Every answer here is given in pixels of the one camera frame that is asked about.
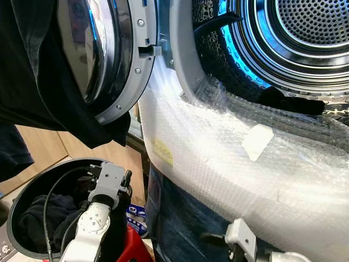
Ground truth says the wooden cabinet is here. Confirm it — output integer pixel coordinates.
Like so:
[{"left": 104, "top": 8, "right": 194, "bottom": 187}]
[{"left": 0, "top": 124, "right": 147, "bottom": 206}]

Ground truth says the round glass washer door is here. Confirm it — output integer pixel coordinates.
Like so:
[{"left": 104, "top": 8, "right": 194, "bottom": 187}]
[{"left": 55, "top": 0, "right": 163, "bottom": 126}]

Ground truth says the red plastic stool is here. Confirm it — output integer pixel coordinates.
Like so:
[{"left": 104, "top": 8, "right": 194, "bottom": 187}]
[{"left": 114, "top": 223, "right": 154, "bottom": 262}]

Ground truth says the white front-load washer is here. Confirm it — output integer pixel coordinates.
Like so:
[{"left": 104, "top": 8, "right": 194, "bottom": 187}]
[{"left": 138, "top": 0, "right": 349, "bottom": 262}]

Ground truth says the dark clothes pile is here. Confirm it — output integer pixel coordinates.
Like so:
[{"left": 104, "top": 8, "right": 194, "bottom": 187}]
[{"left": 18, "top": 193, "right": 83, "bottom": 253}]

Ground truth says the white tape piece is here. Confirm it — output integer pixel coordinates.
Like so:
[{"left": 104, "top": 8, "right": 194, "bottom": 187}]
[{"left": 242, "top": 124, "right": 275, "bottom": 162}]

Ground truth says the small black garment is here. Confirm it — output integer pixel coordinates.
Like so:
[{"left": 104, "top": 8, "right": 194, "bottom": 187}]
[{"left": 256, "top": 86, "right": 327, "bottom": 116}]

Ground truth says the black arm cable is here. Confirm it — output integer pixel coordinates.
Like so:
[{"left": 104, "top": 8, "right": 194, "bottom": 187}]
[{"left": 42, "top": 165, "right": 93, "bottom": 262}]

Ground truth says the large black hanging garment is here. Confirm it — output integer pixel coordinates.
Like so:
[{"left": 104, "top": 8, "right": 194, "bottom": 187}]
[{"left": 0, "top": 0, "right": 132, "bottom": 149}]

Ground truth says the perforated steel washer drum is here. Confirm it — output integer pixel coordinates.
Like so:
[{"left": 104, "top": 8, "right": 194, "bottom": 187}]
[{"left": 191, "top": 0, "right": 349, "bottom": 118}]

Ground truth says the dark navy cloth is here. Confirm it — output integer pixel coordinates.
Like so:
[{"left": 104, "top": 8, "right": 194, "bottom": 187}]
[{"left": 0, "top": 123, "right": 34, "bottom": 182}]

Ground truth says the blue and white package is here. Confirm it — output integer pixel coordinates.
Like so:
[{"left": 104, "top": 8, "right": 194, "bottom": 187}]
[{"left": 126, "top": 203, "right": 148, "bottom": 237}]

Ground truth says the black drum paddle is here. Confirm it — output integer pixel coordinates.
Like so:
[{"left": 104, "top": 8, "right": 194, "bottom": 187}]
[{"left": 193, "top": 13, "right": 244, "bottom": 45}]

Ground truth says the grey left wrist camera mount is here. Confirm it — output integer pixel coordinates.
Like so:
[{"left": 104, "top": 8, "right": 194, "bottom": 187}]
[{"left": 87, "top": 162, "right": 131, "bottom": 209}]

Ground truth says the clear bubble wrap sheet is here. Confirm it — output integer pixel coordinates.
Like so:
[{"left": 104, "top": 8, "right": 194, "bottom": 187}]
[{"left": 139, "top": 62, "right": 349, "bottom": 262}]

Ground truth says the black round laundry bucket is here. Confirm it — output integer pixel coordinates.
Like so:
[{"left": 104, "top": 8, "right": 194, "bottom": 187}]
[{"left": 6, "top": 157, "right": 135, "bottom": 260}]

